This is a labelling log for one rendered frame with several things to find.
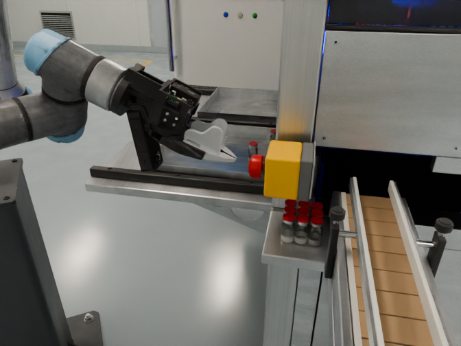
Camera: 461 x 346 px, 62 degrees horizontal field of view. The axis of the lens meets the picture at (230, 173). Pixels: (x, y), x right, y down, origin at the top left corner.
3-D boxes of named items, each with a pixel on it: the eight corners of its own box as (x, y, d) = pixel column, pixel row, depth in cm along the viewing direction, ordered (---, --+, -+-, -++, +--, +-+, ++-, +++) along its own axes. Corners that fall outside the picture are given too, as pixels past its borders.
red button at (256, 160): (272, 173, 66) (273, 152, 64) (269, 185, 62) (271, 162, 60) (250, 171, 66) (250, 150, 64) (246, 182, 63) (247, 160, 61)
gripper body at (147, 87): (193, 108, 57) (120, 70, 56) (173, 154, 61) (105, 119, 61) (206, 93, 63) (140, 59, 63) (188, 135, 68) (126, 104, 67)
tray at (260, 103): (316, 102, 129) (317, 92, 127) (315, 132, 107) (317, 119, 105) (217, 96, 135) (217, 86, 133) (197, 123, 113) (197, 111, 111)
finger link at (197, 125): (247, 136, 61) (196, 110, 61) (232, 165, 64) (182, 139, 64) (250, 130, 64) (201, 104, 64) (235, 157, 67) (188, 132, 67)
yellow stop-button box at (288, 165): (309, 180, 67) (313, 142, 63) (308, 202, 60) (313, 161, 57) (266, 176, 68) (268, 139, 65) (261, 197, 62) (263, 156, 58)
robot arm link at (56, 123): (13, 127, 69) (9, 79, 61) (73, 112, 76) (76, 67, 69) (33, 158, 67) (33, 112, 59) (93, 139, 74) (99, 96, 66)
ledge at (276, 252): (345, 226, 71) (346, 218, 70) (349, 275, 60) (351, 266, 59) (269, 217, 74) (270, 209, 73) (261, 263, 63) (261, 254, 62)
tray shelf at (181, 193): (315, 104, 134) (316, 98, 133) (312, 216, 74) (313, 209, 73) (184, 95, 143) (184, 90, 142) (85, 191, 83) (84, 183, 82)
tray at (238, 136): (307, 143, 100) (309, 130, 98) (302, 194, 78) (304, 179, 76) (182, 132, 106) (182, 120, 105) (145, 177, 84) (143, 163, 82)
